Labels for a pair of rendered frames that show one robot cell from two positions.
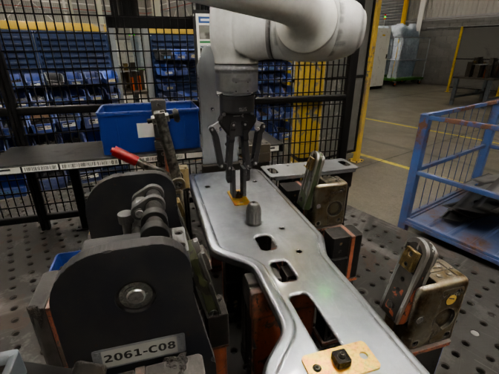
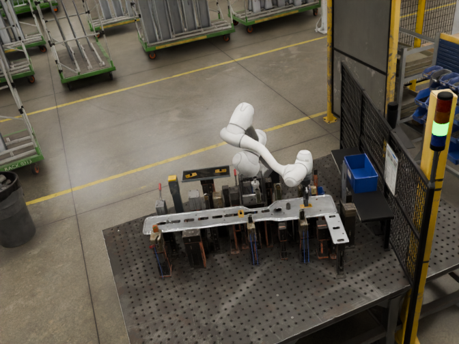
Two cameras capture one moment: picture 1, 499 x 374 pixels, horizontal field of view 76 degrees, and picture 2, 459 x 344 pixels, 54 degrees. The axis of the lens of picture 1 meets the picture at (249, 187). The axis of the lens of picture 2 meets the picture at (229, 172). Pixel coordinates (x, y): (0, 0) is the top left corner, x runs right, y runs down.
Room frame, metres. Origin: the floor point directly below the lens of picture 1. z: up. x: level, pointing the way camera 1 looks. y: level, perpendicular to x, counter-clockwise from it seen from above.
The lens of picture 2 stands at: (1.04, -2.52, 3.06)
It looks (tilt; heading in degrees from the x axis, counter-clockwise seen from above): 34 degrees down; 109
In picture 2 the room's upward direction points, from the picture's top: 8 degrees counter-clockwise
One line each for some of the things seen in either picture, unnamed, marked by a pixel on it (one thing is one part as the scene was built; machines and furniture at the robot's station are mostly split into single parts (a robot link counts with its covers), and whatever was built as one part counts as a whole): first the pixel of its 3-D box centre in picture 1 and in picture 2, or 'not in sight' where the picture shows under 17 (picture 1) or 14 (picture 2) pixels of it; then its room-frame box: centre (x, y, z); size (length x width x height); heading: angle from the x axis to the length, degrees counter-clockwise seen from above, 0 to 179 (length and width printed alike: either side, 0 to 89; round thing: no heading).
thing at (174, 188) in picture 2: not in sight; (177, 202); (-0.31, 0.08, 0.92); 0.08 x 0.08 x 0.44; 16
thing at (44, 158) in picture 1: (150, 149); (358, 181); (1.06, 0.34, 1.01); 0.90 x 0.22 x 0.03; 106
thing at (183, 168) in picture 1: (186, 231); (313, 207); (0.75, 0.17, 0.88); 0.04 x 0.04 x 0.36; 16
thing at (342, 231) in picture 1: (336, 287); (283, 241); (0.57, -0.19, 0.84); 0.11 x 0.08 x 0.29; 106
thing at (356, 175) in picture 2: (151, 125); (360, 173); (1.07, 0.33, 1.09); 0.30 x 0.17 x 0.13; 107
